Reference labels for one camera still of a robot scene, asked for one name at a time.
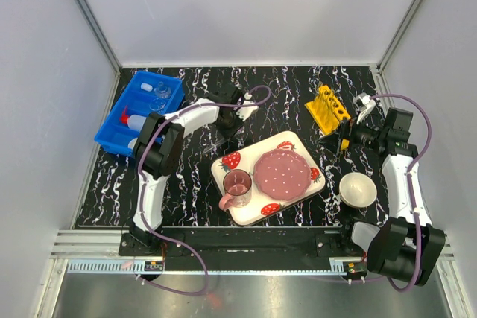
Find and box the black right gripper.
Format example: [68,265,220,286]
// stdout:
[316,110,387,156]

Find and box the cream ceramic bowl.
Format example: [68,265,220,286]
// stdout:
[338,172,377,209]

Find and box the yellow test tube rack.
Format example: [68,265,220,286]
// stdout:
[305,85,351,138]

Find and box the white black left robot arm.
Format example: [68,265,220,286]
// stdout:
[129,85,248,255]

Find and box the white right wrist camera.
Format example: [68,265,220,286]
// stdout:
[353,93,376,124]

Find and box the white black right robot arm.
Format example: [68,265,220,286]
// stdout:
[319,108,446,292]

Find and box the wash bottle with red cap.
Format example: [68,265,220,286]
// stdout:
[120,106,147,133]

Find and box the blue plastic compartment bin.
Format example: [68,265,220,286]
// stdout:
[95,71,185,157]

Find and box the pink ghost pattern mug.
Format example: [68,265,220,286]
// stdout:
[218,169,253,211]

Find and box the glass alcohol lamp white cap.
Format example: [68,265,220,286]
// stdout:
[154,81,172,99]

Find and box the small clear glass beaker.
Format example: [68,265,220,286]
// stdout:
[149,98,167,113]

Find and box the pink polka dot plate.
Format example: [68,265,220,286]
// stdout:
[253,149,312,202]

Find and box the strawberry pattern white tray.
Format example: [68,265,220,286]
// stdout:
[211,131,326,226]

